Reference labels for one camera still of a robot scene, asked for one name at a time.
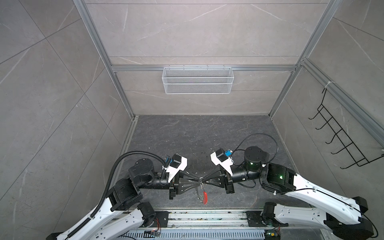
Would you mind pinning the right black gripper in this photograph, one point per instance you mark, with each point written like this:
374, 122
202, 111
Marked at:
224, 178

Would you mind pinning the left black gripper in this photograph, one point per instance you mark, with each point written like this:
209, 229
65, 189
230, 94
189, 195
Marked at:
180, 181

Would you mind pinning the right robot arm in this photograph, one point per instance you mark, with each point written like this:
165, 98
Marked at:
344, 217

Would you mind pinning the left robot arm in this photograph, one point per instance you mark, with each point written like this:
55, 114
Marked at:
121, 207

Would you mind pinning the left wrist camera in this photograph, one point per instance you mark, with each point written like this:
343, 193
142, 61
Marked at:
177, 163

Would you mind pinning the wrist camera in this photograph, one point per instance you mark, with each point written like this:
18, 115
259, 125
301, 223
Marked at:
177, 163
224, 159

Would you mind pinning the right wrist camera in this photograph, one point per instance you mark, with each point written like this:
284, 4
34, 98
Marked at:
224, 159

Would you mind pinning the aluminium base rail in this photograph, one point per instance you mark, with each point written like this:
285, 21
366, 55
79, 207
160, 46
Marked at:
218, 225

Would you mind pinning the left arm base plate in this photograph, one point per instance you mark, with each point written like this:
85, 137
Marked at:
161, 218

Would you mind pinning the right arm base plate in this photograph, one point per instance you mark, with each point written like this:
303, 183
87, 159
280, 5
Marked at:
259, 219

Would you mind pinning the white wire mesh basket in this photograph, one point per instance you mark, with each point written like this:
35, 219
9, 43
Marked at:
197, 80

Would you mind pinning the black wire hook rack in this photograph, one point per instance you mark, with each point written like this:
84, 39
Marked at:
339, 133

